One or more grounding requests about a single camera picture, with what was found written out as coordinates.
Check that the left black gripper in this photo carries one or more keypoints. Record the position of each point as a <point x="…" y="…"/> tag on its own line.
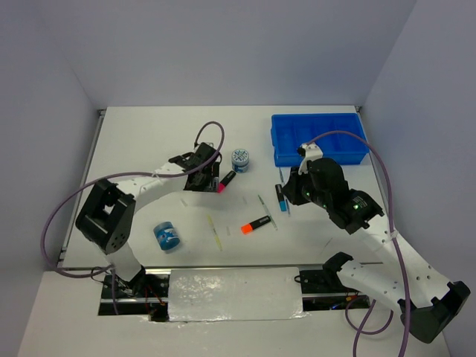
<point x="211" y="184"/>

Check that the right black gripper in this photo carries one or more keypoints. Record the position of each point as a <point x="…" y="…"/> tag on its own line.
<point x="290" y="189"/>

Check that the yellow gel pen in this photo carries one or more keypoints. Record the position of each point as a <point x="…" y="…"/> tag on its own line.
<point x="215" y="234"/>

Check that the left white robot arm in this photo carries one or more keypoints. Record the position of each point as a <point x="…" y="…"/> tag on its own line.
<point x="106" y="217"/>

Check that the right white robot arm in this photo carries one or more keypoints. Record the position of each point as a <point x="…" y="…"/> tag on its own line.
<point x="425" y="300"/>

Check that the pink black highlighter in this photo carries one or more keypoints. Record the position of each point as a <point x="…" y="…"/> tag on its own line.
<point x="226" y="180"/>

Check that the blue black highlighter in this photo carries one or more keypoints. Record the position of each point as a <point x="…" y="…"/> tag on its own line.
<point x="280" y="197"/>

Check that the blue patterned round jar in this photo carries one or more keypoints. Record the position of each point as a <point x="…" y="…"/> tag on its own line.
<point x="240" y="160"/>

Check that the blue divided plastic bin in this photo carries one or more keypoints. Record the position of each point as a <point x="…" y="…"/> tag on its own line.
<point x="289" y="131"/>

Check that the orange black highlighter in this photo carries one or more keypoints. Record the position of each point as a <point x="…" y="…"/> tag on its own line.
<point x="257" y="223"/>

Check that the blue labelled tub lying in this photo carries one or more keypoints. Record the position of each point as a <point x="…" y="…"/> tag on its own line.
<point x="166" y="236"/>

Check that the silver foil plate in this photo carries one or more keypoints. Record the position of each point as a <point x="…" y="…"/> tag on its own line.
<point x="234" y="294"/>

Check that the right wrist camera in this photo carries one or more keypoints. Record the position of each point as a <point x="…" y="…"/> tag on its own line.
<point x="309" y="153"/>

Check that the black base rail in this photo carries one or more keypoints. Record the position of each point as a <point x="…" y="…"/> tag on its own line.
<point x="318" y="294"/>

